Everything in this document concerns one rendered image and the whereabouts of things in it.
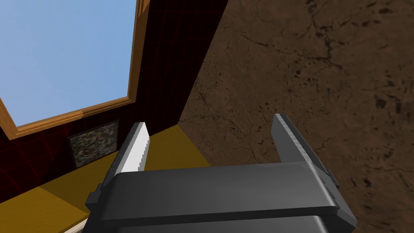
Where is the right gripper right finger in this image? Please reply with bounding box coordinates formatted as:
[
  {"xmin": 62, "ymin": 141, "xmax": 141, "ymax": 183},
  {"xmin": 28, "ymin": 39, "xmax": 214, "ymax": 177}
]
[{"xmin": 270, "ymin": 113, "xmax": 331, "ymax": 175}]

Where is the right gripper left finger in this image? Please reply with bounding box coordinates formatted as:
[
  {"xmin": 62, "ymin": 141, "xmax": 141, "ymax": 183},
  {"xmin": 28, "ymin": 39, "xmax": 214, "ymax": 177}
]
[{"xmin": 111, "ymin": 121, "xmax": 151, "ymax": 177}]

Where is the dark framed speckled picture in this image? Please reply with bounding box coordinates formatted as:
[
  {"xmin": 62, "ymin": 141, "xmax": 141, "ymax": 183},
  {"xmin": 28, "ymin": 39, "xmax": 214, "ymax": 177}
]
[{"xmin": 67, "ymin": 120, "xmax": 120, "ymax": 169}]

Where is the wooden framed window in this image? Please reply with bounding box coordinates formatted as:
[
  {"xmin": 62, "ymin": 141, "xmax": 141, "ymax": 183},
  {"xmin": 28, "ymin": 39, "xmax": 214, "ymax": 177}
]
[{"xmin": 0, "ymin": 0, "xmax": 151, "ymax": 140}]

